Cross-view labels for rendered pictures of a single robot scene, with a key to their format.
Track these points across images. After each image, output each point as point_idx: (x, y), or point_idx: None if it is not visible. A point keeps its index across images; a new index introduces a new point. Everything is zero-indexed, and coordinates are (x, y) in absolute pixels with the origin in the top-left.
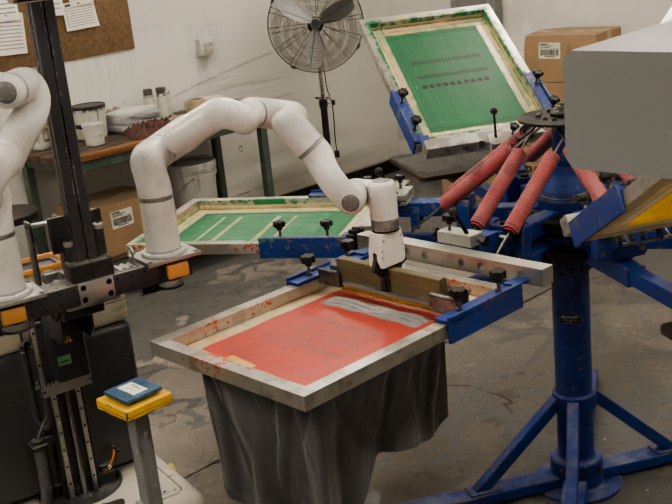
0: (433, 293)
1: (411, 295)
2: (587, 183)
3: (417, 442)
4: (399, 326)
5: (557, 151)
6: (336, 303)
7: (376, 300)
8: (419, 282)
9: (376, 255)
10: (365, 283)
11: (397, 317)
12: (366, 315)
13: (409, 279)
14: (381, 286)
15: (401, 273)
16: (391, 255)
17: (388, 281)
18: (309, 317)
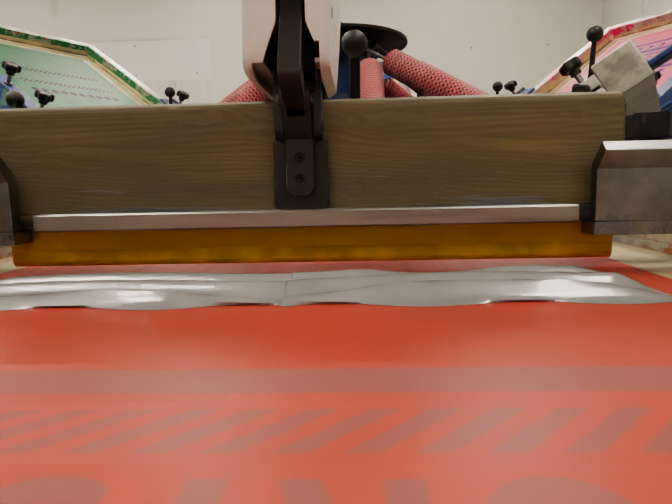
0: (632, 142)
1: (449, 199)
2: (462, 91)
3: None
4: (600, 311)
5: (337, 91)
6: (31, 295)
7: (224, 272)
8: (505, 125)
9: (292, 0)
10: (170, 200)
11: (500, 280)
12: (293, 308)
13: (445, 123)
14: (288, 182)
15: (398, 104)
16: (338, 29)
17: (325, 153)
18: None
